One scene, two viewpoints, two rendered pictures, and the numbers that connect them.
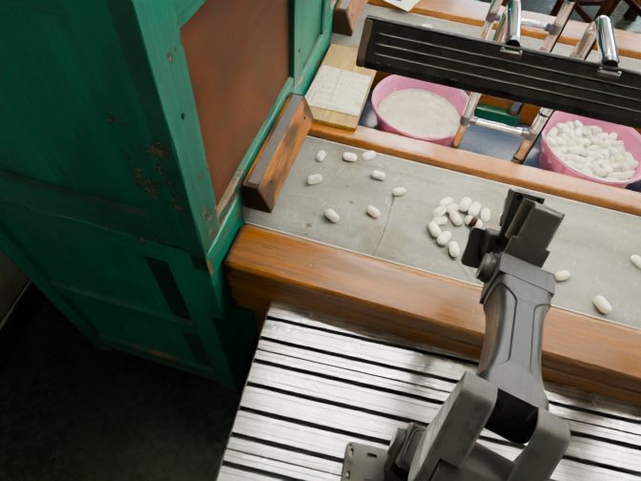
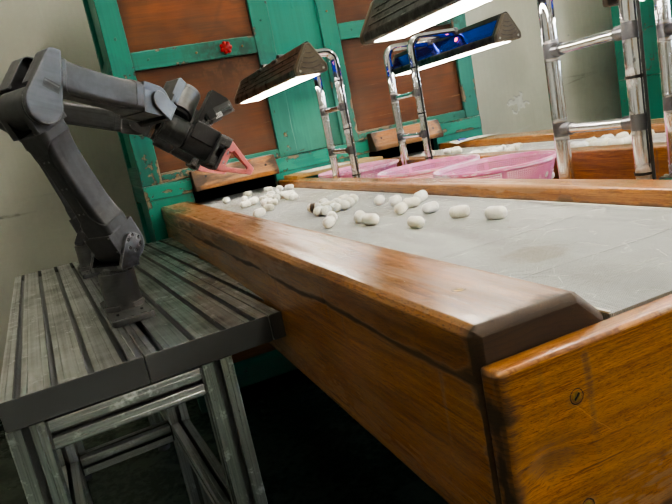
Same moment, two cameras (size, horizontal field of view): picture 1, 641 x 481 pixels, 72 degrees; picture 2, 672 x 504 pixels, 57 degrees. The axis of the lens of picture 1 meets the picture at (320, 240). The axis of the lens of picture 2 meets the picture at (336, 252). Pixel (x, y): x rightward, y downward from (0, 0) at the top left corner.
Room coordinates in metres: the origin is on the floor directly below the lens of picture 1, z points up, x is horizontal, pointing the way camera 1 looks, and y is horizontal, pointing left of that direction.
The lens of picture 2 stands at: (-0.19, -1.88, 0.92)
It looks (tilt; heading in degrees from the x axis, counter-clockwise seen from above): 11 degrees down; 58
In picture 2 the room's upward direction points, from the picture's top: 11 degrees counter-clockwise
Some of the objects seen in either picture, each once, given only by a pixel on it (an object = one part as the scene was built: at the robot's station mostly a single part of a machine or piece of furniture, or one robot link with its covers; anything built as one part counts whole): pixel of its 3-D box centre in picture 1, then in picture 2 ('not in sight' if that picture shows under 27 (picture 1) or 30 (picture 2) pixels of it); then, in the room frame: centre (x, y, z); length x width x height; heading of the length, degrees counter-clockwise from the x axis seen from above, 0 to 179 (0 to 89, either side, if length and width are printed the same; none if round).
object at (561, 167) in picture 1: (586, 156); (430, 182); (0.89, -0.66, 0.72); 0.27 x 0.27 x 0.10
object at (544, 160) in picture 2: not in sight; (496, 183); (0.83, -0.93, 0.72); 0.27 x 0.27 x 0.10
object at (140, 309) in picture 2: not in sight; (120, 290); (0.04, -0.77, 0.71); 0.20 x 0.07 x 0.08; 83
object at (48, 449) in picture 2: not in sight; (125, 440); (0.02, -0.47, 0.31); 1.20 x 0.29 x 0.63; 83
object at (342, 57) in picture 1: (341, 83); (333, 167); (1.02, -0.01, 0.77); 0.33 x 0.15 x 0.01; 169
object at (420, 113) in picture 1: (417, 120); not in sight; (0.97, -0.23, 0.71); 0.22 x 0.22 x 0.06
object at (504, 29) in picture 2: not in sight; (443, 48); (1.21, -0.45, 1.08); 0.62 x 0.08 x 0.07; 79
